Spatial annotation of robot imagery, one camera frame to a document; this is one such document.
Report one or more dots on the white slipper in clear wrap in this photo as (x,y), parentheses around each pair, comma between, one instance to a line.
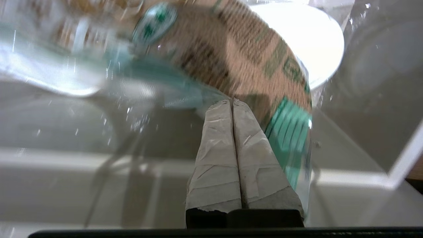
(314,39)

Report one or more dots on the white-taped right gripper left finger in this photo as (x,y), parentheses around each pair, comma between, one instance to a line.
(216,165)

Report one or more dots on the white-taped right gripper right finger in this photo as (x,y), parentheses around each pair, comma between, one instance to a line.
(261,172)

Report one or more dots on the green printed snack bag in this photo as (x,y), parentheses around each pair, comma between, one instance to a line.
(231,49)

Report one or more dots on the glossy white drawer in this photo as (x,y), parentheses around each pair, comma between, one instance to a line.
(363,132)

